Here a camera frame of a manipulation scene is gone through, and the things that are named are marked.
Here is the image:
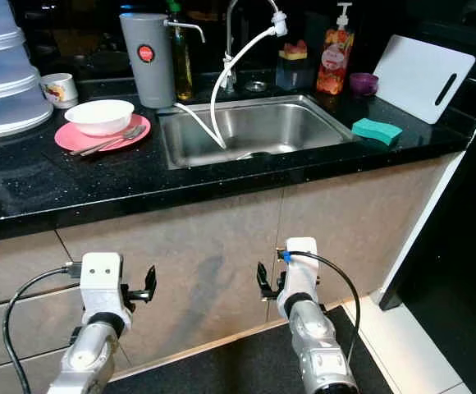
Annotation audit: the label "metal fork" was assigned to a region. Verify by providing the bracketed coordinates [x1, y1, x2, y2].
[70, 127, 144, 157]

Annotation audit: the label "pink plate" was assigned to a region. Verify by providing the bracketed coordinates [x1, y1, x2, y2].
[54, 113, 153, 154]

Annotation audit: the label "white bowl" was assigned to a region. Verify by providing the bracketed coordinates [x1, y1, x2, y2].
[63, 99, 135, 138]

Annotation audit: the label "dark grey floor mat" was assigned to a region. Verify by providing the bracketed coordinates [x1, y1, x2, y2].
[103, 305, 395, 394]

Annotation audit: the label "chrome sink drain strainer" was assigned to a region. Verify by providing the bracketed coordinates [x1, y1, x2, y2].
[236, 150, 280, 163]

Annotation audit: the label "metal spoon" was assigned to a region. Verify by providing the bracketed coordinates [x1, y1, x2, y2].
[86, 124, 148, 153]

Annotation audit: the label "stainless steel sink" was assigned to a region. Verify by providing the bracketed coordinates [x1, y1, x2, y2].
[158, 94, 356, 171]

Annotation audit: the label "green sponge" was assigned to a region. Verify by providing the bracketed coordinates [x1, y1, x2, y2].
[351, 117, 405, 146]

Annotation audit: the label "grey water filter canister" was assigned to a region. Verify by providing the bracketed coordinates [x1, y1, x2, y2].
[119, 12, 207, 109]

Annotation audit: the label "dark clear sponge holder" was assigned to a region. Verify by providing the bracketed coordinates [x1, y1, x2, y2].
[274, 57, 313, 92]

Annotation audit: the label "oil bottle with green cap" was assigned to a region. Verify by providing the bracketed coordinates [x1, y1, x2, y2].
[166, 0, 195, 103]

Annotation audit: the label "white printed mug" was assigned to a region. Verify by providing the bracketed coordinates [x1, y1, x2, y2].
[39, 73, 80, 110]

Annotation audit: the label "small purple cup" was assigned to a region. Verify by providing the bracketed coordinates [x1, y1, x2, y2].
[349, 72, 380, 99]

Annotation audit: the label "orange dish soap pump bottle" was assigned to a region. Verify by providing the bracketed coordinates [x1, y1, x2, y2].
[315, 2, 356, 96]

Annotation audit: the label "red and yellow sponge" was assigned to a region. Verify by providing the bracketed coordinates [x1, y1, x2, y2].
[277, 39, 309, 62]

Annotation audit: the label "stacked white plastic food covers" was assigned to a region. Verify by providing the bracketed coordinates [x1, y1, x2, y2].
[0, 0, 54, 139]

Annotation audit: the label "chrome faucet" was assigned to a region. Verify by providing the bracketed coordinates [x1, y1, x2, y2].
[223, 0, 284, 91]

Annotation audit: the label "white cutting board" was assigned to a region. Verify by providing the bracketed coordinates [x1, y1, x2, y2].
[373, 34, 476, 125]

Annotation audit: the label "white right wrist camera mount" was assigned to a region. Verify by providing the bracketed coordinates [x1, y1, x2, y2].
[276, 236, 321, 306]

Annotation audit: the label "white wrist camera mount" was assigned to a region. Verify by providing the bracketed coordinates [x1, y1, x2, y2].
[276, 236, 321, 306]
[79, 251, 124, 317]

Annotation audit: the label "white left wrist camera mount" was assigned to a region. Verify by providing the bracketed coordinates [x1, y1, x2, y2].
[79, 251, 124, 317]

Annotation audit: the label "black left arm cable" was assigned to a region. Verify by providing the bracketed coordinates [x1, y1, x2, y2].
[2, 263, 81, 394]

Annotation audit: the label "white hose clip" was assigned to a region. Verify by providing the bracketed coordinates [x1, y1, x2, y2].
[219, 62, 236, 95]

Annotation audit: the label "white faucet hose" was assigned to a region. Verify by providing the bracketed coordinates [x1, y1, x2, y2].
[174, 11, 290, 151]

